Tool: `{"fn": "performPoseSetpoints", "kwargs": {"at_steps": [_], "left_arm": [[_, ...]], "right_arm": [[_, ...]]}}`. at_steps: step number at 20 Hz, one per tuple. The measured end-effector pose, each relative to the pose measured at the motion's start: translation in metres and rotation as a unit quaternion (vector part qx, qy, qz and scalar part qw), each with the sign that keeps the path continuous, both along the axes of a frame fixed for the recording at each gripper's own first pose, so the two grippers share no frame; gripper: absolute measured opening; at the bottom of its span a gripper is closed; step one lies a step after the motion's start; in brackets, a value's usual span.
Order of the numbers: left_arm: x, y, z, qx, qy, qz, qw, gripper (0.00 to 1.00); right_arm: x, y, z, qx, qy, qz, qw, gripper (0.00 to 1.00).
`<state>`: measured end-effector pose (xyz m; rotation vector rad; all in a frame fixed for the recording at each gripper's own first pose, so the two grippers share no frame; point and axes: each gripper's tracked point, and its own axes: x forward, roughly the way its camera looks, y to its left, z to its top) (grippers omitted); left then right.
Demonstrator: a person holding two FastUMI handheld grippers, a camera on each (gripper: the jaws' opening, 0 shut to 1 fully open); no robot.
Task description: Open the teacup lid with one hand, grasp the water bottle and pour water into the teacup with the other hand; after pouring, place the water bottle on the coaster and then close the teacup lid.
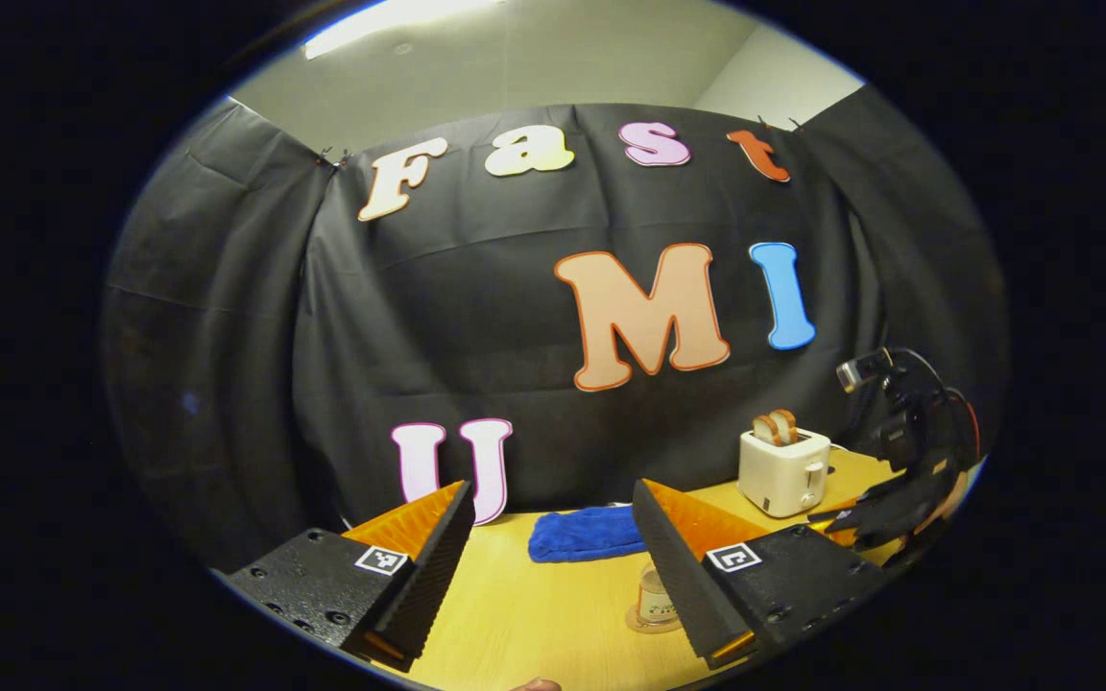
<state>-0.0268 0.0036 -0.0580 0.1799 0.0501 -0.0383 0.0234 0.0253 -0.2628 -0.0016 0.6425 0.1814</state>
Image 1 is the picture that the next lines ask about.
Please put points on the clear plastic water bottle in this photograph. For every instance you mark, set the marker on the clear plastic water bottle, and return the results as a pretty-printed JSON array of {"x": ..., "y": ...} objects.
[{"x": 654, "y": 600}]

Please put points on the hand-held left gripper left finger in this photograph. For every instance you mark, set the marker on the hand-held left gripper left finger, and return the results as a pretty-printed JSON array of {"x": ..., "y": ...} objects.
[{"x": 428, "y": 576}]

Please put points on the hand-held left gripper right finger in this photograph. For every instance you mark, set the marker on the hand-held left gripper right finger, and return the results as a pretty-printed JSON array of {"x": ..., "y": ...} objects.
[{"x": 678, "y": 576}]

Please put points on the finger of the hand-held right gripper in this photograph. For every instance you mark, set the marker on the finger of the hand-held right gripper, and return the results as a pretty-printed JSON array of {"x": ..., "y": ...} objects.
[
  {"x": 889, "y": 499},
  {"x": 899, "y": 533}
]

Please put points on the toast bread slice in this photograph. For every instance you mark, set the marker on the toast bread slice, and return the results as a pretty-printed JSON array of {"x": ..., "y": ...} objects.
[
  {"x": 766, "y": 432},
  {"x": 787, "y": 425}
]

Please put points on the blue towel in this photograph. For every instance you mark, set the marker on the blue towel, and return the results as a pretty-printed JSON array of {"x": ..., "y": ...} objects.
[{"x": 582, "y": 536}]

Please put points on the cream toaster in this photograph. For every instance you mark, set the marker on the cream toaster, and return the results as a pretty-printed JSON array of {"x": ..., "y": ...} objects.
[{"x": 783, "y": 475}]

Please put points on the black backdrop cloth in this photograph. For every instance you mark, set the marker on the black backdrop cloth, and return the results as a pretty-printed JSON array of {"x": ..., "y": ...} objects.
[{"x": 438, "y": 317}]

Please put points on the round cork coaster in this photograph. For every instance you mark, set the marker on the round cork coaster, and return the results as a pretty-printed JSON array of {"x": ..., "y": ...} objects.
[{"x": 639, "y": 624}]

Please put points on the black cloth clip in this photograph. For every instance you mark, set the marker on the black cloth clip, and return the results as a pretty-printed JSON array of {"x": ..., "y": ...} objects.
[
  {"x": 334, "y": 156},
  {"x": 779, "y": 125}
]

